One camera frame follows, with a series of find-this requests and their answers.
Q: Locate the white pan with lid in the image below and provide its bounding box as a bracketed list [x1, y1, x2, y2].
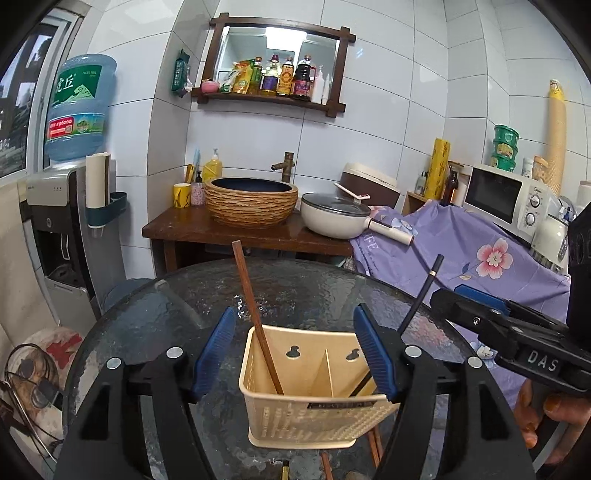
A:
[300, 192, 415, 246]

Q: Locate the amber sauce bottle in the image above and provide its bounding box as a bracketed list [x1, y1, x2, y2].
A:
[279, 56, 296, 97]

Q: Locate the woven pattern basin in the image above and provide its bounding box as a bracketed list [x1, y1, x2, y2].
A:
[204, 177, 300, 230]

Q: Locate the red white bag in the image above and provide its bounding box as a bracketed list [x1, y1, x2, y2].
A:
[25, 326, 85, 371]

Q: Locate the black cable bundle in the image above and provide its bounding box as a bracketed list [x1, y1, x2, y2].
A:
[0, 344, 66, 459]

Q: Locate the brown white rice cooker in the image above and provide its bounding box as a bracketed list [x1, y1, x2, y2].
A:
[341, 162, 400, 209]

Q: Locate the purple floral cloth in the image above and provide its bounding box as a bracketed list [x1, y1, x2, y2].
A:
[348, 200, 574, 409]

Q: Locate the pink pump bottle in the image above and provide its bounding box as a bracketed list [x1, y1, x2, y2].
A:
[191, 170, 206, 208]

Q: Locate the teal paper cup holder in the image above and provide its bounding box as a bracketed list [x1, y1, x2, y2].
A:
[84, 152, 130, 230]

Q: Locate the blue water jug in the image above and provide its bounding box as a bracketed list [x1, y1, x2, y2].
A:
[44, 54, 117, 163]

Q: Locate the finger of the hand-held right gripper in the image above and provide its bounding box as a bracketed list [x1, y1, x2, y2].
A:
[454, 284, 571, 330]
[429, 288, 522, 365]

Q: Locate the grey water dispenser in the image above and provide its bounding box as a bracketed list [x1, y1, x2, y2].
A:
[18, 166, 101, 324]

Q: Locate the beige plastic utensil basket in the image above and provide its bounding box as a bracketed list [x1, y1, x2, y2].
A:
[239, 325, 400, 450]

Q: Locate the yellow wrap roll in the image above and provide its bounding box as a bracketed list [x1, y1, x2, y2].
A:
[423, 138, 451, 200]

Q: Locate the white microwave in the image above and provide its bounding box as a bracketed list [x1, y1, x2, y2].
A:
[462, 163, 556, 239]

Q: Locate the window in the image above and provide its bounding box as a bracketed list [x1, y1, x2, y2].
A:
[0, 18, 75, 180]

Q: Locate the stack of green bowls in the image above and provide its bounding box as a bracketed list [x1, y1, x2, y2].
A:
[490, 124, 519, 173]

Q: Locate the yellow seasoning pouch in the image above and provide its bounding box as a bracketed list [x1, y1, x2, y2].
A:
[230, 60, 252, 94]

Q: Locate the wooden box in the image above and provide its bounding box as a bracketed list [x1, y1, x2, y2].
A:
[401, 191, 426, 216]

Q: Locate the bronze faucet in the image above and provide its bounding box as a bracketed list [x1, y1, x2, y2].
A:
[270, 152, 297, 184]

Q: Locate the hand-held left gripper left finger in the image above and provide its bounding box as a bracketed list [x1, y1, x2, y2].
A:
[53, 306, 237, 480]

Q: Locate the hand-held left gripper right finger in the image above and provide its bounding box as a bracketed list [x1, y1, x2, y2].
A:
[352, 304, 539, 480]

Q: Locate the tall paper cup stack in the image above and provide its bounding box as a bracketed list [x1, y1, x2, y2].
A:
[547, 79, 568, 195]

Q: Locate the white rice paddle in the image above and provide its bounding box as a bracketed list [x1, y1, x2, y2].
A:
[333, 182, 371, 201]

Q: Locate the wooden washstand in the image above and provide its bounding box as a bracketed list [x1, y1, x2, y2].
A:
[141, 205, 356, 274]

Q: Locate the white kettle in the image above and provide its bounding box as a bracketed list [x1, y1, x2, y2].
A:
[530, 216, 570, 269]

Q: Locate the yellow soap dispenser bottle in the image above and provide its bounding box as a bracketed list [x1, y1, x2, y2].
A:
[202, 148, 223, 182]

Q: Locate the person's right hand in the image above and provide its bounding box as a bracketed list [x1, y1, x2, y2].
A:
[514, 381, 591, 467]

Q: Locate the wooden framed mirror shelf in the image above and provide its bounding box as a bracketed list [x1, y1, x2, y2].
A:
[191, 14, 356, 119]

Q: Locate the purple label bottle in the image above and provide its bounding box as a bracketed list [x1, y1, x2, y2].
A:
[261, 54, 282, 97]

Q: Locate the dark soy sauce bottle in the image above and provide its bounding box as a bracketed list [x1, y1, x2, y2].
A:
[292, 55, 315, 100]

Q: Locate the brown glass bottle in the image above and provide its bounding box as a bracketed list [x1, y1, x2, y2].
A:
[440, 165, 461, 206]

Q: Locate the green packet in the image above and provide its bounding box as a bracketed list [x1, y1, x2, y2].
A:
[171, 48, 193, 98]

